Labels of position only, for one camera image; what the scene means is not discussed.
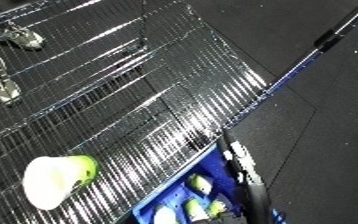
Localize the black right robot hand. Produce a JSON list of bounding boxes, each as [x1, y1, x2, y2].
[[218, 129, 277, 224]]

